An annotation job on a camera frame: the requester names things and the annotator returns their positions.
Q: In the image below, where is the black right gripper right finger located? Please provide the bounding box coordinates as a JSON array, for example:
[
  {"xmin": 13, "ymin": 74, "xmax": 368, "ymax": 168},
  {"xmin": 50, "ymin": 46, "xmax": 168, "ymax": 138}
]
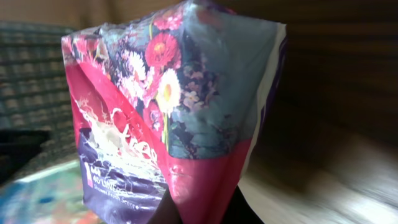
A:
[{"xmin": 221, "ymin": 186, "xmax": 264, "ymax": 224}]

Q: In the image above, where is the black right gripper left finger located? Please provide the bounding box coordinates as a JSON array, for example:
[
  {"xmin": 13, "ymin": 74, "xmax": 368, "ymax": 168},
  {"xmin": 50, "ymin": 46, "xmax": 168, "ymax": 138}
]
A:
[{"xmin": 147, "ymin": 189, "xmax": 182, "ymax": 224}]

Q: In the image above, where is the grey plastic mesh basket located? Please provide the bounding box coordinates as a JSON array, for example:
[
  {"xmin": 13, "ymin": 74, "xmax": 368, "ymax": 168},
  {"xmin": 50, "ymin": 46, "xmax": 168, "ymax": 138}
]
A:
[{"xmin": 1, "ymin": 21, "xmax": 76, "ymax": 175}]

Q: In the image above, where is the teal wet wipes pack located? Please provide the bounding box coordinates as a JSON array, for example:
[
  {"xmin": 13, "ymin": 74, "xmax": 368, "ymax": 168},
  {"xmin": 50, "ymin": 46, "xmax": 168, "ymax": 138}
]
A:
[{"xmin": 1, "ymin": 161, "xmax": 103, "ymax": 224}]

